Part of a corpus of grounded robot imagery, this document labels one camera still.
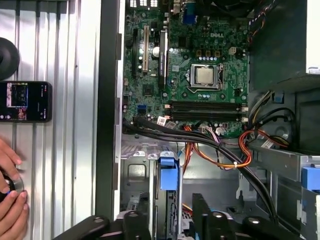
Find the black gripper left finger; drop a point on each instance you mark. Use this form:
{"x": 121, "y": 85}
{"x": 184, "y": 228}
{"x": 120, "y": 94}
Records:
{"x": 136, "y": 227}

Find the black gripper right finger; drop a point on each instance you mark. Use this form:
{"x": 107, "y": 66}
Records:
{"x": 220, "y": 227}

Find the hard disk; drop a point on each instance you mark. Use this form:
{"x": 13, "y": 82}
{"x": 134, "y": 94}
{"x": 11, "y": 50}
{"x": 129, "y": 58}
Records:
{"x": 168, "y": 175}

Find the metal disk bay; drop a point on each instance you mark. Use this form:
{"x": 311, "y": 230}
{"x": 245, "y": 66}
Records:
{"x": 136, "y": 172}

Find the person's hand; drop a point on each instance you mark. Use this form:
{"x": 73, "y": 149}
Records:
{"x": 12, "y": 220}

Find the metal optical drive cage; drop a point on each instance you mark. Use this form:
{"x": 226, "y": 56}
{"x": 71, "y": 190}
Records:
{"x": 275, "y": 160}

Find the blue drive cage latch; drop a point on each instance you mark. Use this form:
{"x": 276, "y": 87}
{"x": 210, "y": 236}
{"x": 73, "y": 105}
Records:
{"x": 311, "y": 178}

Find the black RAM slot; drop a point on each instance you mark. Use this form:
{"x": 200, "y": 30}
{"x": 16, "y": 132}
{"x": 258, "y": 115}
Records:
{"x": 207, "y": 104}
{"x": 207, "y": 116}

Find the black PC case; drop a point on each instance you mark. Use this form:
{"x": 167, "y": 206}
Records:
{"x": 107, "y": 100}

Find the silver CPU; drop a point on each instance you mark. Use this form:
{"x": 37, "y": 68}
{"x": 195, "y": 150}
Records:
{"x": 207, "y": 75}

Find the black smartphone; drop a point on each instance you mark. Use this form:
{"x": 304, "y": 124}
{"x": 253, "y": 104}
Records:
{"x": 37, "y": 100}

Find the black expansion slot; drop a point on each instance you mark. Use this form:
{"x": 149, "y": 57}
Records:
{"x": 135, "y": 52}

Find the white expansion slot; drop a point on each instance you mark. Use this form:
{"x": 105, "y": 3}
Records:
{"x": 145, "y": 50}

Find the green motherboard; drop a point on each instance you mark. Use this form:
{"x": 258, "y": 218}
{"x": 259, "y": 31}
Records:
{"x": 185, "y": 50}

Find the black round disc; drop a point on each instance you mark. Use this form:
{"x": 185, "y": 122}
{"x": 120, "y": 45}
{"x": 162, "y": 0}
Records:
{"x": 8, "y": 57}

